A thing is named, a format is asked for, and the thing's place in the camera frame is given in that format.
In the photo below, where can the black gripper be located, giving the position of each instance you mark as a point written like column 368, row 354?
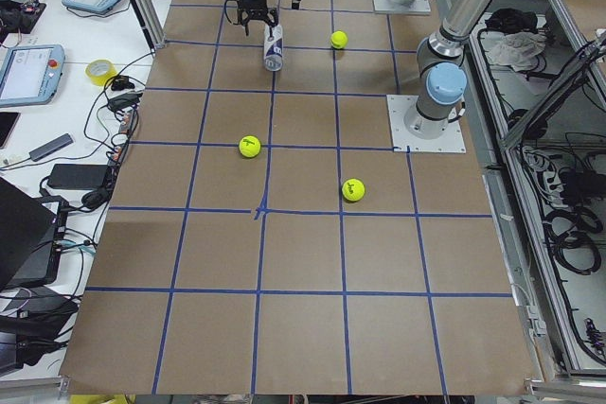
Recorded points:
column 251, row 1

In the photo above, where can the white tennis ball can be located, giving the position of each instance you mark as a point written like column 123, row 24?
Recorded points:
column 273, row 48

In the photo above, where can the yellow tennis ball upper middle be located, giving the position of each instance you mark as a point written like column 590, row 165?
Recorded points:
column 338, row 39

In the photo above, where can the yellow tennis ball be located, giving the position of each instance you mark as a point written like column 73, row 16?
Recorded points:
column 338, row 39
column 250, row 146
column 353, row 190

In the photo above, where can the yellow tennis ball centre left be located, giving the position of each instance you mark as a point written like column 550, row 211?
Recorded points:
column 250, row 146

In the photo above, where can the yellow tennis ball centre right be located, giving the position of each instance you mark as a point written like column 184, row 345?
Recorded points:
column 353, row 190

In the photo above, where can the yellow tape roll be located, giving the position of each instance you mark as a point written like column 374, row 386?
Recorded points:
column 100, row 71

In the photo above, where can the grey usb hub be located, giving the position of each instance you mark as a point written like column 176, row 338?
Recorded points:
column 50, row 147

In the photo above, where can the near teach pendant tablet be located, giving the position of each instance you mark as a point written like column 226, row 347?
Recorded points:
column 30, row 75

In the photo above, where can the white crumpled cloth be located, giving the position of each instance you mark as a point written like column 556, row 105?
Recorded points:
column 519, row 50

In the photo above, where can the black power adapter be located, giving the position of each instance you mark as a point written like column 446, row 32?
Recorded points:
column 77, row 176

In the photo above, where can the black smartphone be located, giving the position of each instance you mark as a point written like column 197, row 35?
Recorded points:
column 8, row 121

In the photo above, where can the black laptop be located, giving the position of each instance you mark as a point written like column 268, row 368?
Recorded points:
column 31, row 231

